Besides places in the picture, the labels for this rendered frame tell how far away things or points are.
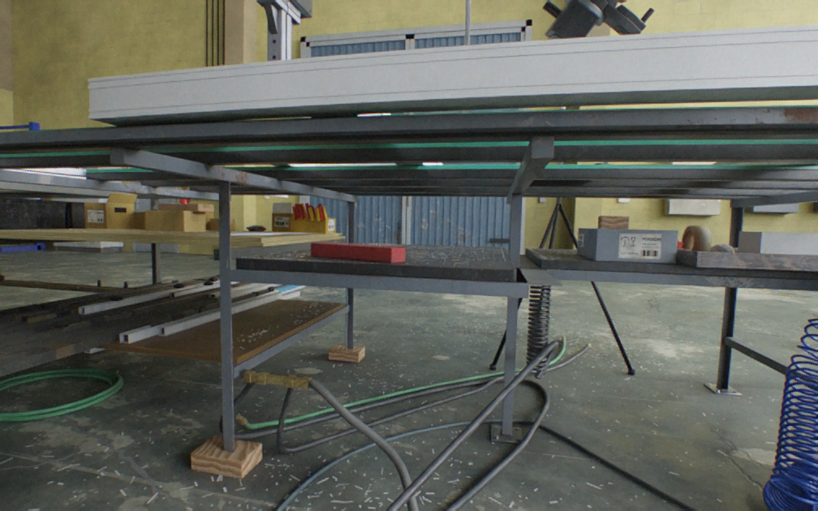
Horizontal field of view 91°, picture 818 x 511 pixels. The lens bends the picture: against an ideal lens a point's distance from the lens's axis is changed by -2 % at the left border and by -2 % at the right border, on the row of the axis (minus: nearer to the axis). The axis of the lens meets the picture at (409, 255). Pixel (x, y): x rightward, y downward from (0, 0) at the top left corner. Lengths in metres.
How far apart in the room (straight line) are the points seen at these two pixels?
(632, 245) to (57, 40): 11.91
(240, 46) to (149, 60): 2.37
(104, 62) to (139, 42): 0.95
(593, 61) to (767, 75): 0.20
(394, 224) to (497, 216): 1.77
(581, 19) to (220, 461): 1.28
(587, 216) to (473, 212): 1.79
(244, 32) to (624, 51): 8.35
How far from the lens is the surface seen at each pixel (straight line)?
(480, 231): 7.08
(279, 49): 0.73
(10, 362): 1.44
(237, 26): 8.88
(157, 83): 0.84
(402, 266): 1.02
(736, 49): 0.67
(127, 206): 2.49
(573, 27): 0.71
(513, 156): 0.88
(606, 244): 1.39
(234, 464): 1.31
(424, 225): 7.18
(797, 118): 0.74
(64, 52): 12.07
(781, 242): 1.53
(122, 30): 11.07
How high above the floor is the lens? 0.69
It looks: 4 degrees down
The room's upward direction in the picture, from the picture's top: 1 degrees clockwise
